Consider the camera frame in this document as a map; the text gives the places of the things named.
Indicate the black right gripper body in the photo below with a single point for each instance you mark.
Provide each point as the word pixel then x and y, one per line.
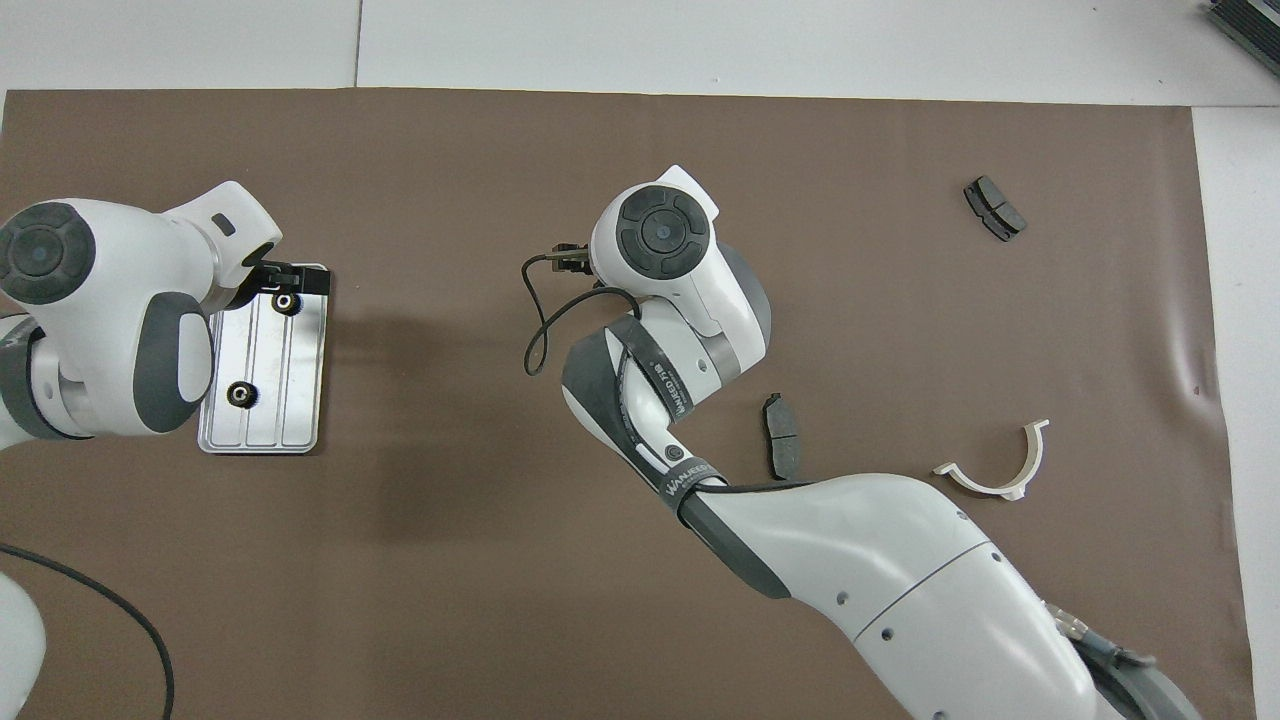
pixel 575 262

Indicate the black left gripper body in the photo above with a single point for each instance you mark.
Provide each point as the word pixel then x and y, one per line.
pixel 272 276

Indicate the black bearing gear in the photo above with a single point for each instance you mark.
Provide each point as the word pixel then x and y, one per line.
pixel 241 395
pixel 287 302

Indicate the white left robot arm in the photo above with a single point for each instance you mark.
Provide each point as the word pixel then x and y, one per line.
pixel 110 300

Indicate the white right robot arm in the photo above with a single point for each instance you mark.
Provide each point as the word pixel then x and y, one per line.
pixel 900 570

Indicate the silver metal tray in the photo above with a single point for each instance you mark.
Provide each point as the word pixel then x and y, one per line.
pixel 290 380

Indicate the dark grey brake pad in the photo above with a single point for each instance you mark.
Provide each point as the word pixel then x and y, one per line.
pixel 995 208
pixel 781 435

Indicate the brown paper table mat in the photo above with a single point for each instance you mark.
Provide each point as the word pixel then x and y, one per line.
pixel 500 600

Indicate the dark ribbed metal device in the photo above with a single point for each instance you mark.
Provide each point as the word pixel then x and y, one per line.
pixel 1250 25

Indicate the white semicircular plastic bracket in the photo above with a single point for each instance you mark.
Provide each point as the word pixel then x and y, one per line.
pixel 1035 452

